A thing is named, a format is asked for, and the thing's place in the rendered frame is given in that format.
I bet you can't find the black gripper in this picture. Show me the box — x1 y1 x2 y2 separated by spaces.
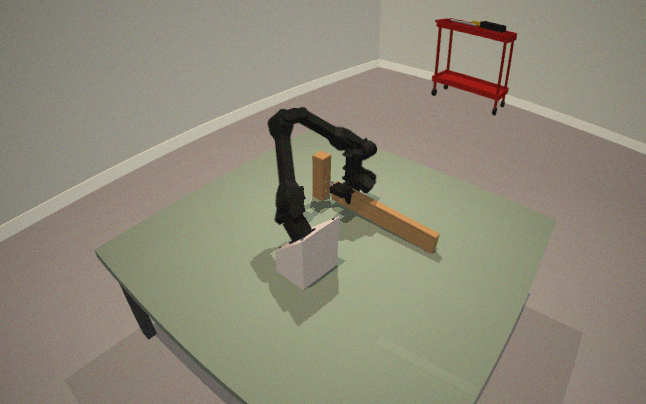
330 165 372 204

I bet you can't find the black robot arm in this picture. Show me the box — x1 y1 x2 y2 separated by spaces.
268 107 377 245

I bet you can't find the brown wooden board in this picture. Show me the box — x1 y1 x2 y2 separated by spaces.
332 189 440 254

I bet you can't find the brown wooden post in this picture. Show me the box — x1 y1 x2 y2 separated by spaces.
312 150 331 201

